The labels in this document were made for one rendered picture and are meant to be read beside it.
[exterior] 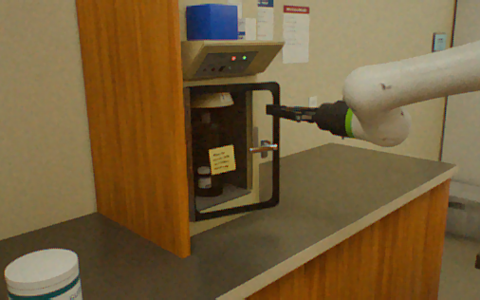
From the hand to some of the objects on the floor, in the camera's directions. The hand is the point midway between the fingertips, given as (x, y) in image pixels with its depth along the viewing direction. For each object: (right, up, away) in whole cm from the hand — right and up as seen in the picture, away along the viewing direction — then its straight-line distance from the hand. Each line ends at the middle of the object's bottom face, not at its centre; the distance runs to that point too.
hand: (276, 110), depth 126 cm
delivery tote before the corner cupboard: (+174, -76, +224) cm, 294 cm away
